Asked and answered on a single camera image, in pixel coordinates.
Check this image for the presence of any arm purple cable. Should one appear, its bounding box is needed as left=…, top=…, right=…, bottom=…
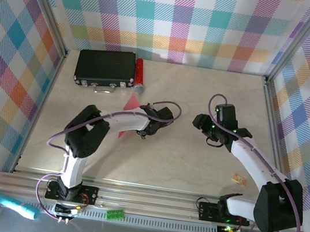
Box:
left=32, top=83, right=184, bottom=232
left=188, top=92, right=310, bottom=232

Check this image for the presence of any red tube with silver cap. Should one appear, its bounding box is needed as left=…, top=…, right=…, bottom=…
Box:
left=130, top=57, right=150, bottom=95

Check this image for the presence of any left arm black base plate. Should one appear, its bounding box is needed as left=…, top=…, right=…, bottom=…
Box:
left=44, top=179, right=100, bottom=208

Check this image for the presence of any aluminium frame post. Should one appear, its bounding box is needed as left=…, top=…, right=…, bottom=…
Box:
left=263, top=0, right=310, bottom=92
left=6, top=0, right=77, bottom=59

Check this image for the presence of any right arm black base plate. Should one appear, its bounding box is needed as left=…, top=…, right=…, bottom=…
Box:
left=196, top=200, right=253, bottom=227

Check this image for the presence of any black carrying case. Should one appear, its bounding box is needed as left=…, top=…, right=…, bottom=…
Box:
left=72, top=44, right=140, bottom=99

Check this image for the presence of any pink paper sheet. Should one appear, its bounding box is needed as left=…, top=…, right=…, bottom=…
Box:
left=117, top=92, right=143, bottom=142

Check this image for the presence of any green terminal block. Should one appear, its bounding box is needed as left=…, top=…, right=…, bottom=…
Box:
left=105, top=207, right=126, bottom=222

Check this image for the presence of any aluminium mounting rail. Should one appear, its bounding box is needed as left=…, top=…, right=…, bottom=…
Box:
left=0, top=167, right=307, bottom=232

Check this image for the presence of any small brown paper tag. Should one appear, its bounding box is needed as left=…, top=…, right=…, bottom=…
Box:
left=231, top=173, right=249, bottom=186

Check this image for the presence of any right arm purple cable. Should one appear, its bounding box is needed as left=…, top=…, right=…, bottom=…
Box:
left=188, top=92, right=310, bottom=232

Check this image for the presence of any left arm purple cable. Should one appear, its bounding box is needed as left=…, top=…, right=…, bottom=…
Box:
left=32, top=83, right=184, bottom=232

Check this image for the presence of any teal plastic tool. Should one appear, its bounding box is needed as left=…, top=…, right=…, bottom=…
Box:
left=0, top=190, right=44, bottom=221

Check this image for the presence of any aluminium side rail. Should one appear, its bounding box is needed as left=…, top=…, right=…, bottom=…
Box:
left=10, top=44, right=70, bottom=179
left=245, top=76, right=309, bottom=212

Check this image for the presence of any grey slotted cable duct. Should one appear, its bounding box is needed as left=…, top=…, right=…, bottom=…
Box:
left=38, top=201, right=219, bottom=232

